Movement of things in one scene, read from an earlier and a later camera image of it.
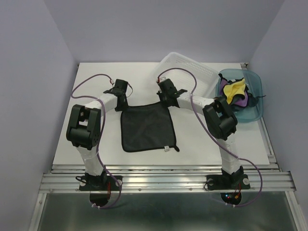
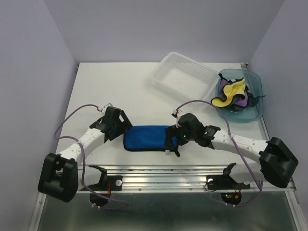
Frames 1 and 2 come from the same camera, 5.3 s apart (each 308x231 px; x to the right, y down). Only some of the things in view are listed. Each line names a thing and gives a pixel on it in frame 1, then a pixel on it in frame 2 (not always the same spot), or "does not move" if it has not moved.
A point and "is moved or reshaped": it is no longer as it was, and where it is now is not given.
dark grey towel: (252, 101) does not move
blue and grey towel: (147, 128) is moved or reshaped
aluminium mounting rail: (168, 179) does not move
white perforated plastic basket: (190, 75) does not move
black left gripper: (125, 106) -> (125, 124)
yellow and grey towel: (231, 89) does not move
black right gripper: (165, 104) -> (173, 131)
